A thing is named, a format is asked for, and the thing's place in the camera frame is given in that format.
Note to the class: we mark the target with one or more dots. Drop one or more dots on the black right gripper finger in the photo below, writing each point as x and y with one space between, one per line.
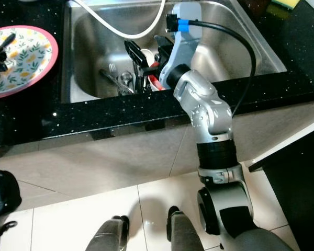
164 45
135 54

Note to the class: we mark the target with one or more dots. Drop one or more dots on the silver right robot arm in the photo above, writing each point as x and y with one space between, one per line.
212 112

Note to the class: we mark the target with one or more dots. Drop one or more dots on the white cup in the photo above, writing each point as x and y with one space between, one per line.
149 55

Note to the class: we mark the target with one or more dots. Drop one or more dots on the silver spoon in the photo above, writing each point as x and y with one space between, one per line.
126 78

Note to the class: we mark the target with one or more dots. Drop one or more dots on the red bowl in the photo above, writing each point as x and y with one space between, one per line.
157 82

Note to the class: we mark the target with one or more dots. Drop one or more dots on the floral plate with pink rim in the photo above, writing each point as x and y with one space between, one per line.
29 57

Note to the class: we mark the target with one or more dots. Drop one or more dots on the silver fork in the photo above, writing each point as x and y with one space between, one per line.
115 73

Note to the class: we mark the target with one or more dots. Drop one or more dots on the silver table knife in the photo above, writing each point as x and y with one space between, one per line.
110 81

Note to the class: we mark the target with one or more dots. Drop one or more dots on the stainless steel sink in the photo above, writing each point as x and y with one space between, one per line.
230 47

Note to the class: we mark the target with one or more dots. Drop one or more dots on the yellow green sponge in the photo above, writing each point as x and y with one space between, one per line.
285 4

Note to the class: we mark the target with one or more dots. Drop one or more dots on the grey right robot leg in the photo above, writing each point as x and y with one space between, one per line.
187 232

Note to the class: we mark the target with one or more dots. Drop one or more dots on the grey robot leg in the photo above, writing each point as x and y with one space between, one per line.
187 232
109 235

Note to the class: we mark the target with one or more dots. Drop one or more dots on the grey left robot leg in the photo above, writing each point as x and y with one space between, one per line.
109 235

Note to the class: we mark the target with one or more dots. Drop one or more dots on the dark cabinet door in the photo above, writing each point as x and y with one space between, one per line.
293 193

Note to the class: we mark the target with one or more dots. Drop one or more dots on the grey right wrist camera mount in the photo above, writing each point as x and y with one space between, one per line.
184 44

